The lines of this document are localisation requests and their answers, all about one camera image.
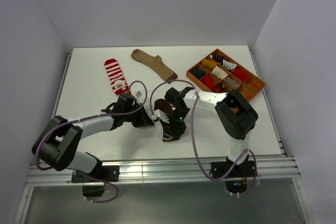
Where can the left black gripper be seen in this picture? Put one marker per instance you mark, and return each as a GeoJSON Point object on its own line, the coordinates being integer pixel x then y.
{"type": "Point", "coordinates": [144, 119]}

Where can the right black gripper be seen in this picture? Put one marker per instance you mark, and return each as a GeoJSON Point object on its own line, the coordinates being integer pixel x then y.
{"type": "Point", "coordinates": [176, 130]}

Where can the brown striped cuff sock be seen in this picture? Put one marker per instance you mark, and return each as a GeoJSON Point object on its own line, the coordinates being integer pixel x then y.
{"type": "Point", "coordinates": [164, 105]}

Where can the tan beige sock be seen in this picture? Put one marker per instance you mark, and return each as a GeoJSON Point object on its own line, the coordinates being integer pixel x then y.
{"type": "Point", "coordinates": [155, 63]}

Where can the argyle patterned sock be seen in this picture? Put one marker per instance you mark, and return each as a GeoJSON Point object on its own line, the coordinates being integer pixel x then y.
{"type": "Point", "coordinates": [219, 88]}

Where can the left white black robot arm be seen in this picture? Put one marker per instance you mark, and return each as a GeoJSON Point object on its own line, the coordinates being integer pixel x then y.
{"type": "Point", "coordinates": [57, 145]}

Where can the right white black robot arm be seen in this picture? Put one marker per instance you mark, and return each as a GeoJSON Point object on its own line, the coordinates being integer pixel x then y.
{"type": "Point", "coordinates": [234, 112]}

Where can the red white striped santa sock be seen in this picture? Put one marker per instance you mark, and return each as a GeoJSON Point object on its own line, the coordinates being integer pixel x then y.
{"type": "Point", "coordinates": [116, 77]}

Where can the red rolled sock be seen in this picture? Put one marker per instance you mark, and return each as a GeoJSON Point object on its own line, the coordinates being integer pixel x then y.
{"type": "Point", "coordinates": [207, 80]}
{"type": "Point", "coordinates": [240, 74]}

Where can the dark teal rolled sock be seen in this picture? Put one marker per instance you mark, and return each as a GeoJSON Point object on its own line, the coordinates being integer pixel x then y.
{"type": "Point", "coordinates": [198, 73]}

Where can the grey rolled sock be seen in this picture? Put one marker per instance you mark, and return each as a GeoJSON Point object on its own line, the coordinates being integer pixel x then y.
{"type": "Point", "coordinates": [231, 83]}

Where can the orange compartment organizer tray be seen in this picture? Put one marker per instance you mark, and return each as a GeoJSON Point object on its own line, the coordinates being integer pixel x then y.
{"type": "Point", "coordinates": [249, 89]}

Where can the cream rolled sock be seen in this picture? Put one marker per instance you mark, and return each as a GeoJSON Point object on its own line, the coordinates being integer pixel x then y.
{"type": "Point", "coordinates": [219, 73]}

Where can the mustard yellow rolled sock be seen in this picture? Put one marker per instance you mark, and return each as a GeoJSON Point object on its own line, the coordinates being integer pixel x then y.
{"type": "Point", "coordinates": [208, 64]}

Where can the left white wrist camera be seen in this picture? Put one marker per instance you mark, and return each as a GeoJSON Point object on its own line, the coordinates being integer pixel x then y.
{"type": "Point", "coordinates": [137, 94]}

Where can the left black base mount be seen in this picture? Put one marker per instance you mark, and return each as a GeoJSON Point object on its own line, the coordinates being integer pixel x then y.
{"type": "Point", "coordinates": [96, 183]}

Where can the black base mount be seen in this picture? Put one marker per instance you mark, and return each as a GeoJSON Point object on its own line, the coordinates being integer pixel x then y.
{"type": "Point", "coordinates": [96, 183]}
{"type": "Point", "coordinates": [238, 179]}

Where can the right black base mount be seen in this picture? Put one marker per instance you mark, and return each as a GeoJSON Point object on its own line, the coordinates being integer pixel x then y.
{"type": "Point", "coordinates": [238, 179]}

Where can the aluminium frame rail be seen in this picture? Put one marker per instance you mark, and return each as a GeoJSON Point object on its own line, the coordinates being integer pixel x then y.
{"type": "Point", "coordinates": [277, 196]}

